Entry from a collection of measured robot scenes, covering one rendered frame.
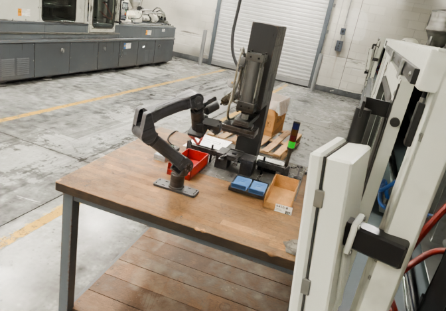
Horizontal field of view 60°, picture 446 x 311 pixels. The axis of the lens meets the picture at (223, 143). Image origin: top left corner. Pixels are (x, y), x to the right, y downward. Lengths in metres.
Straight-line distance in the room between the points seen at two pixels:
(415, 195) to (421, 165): 0.06
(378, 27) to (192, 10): 5.24
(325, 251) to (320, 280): 0.07
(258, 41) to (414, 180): 1.30
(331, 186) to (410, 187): 0.14
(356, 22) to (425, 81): 10.28
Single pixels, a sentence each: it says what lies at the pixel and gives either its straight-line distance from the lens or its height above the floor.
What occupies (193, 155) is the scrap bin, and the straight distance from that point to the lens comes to 2.05.
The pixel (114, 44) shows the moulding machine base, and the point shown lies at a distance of 8.60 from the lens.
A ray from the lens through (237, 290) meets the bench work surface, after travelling 2.32.
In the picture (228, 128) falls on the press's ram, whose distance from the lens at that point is 1.94.
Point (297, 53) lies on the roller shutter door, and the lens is 11.14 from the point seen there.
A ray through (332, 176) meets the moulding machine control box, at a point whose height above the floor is 1.42.
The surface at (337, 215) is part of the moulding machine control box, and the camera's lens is 0.78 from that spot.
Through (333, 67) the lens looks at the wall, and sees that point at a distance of 11.09.
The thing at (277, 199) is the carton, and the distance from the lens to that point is 1.81.
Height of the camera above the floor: 1.69
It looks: 19 degrees down
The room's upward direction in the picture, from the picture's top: 11 degrees clockwise
